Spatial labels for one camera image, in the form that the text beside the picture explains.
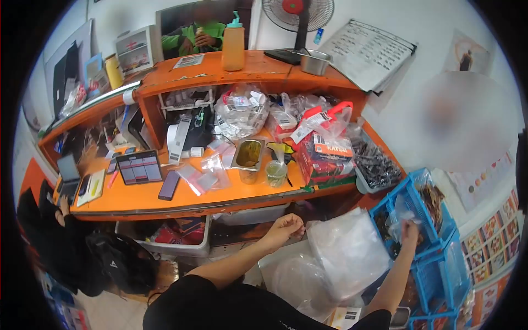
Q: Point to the person's left hand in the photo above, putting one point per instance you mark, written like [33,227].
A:
[284,229]

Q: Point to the person's right hand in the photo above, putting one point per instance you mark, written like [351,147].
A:
[409,235]

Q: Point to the person's right fingers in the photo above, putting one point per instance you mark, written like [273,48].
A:
[410,226]

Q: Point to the person's left fingers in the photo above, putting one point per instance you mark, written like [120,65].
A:
[296,227]

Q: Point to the small clear plastic bag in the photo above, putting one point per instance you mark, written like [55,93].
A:
[397,214]

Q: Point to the blue plastic crate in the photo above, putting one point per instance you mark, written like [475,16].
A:
[441,276]
[433,222]

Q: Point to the plastic bag with green drink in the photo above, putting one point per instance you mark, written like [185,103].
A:
[276,173]

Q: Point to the crumpled clear plastic bag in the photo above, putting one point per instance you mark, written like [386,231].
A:
[301,284]

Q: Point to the stack of clear plastic bags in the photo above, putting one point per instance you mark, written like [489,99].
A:
[348,251]

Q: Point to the grey tray of black packets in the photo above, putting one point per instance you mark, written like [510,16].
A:
[375,165]

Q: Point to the red and orange printed pack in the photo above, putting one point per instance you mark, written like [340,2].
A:
[328,159]

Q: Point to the food picture poster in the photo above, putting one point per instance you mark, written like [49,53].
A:
[493,243]

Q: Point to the steel tub with green contents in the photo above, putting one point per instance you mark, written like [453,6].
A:
[248,154]

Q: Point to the white and yellow card box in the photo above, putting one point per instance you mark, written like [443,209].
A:
[344,318]

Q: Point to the person's body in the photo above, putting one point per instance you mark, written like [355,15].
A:
[231,307]

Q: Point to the pile of small zip bags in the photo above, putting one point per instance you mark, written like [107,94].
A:
[204,175]

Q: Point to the white storage bin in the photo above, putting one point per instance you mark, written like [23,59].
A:
[181,247]

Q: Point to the small white bottle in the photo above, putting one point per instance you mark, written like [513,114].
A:
[194,152]

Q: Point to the pile of labelled plastic bags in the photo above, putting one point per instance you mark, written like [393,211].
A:
[241,111]

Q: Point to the black smartphone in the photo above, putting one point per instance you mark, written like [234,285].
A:
[169,185]

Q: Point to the black label printer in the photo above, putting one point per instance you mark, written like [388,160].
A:
[198,132]

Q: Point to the orange counter desk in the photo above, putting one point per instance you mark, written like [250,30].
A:
[247,70]

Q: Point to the steel container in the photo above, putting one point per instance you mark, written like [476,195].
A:
[314,62]

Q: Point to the black tablet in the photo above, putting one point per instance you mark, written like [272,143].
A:
[139,167]

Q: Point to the white board with writing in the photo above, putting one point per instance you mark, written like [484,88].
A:
[365,53]

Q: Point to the pink marker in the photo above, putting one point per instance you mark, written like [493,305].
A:
[112,179]

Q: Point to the orange squeeze bottle teal cap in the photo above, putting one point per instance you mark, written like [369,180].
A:
[233,45]

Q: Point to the small dark phone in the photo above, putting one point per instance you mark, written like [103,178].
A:
[113,163]

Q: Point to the black standing fan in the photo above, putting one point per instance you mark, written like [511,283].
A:
[301,24]

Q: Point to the yellow and white notebook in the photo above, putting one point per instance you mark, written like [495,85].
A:
[93,187]

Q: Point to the grey laptop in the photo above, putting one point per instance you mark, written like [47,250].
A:
[69,175]

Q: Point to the yellow cylinder container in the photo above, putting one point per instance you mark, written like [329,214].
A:
[114,72]

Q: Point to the white framed box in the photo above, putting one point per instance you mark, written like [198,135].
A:
[135,49]

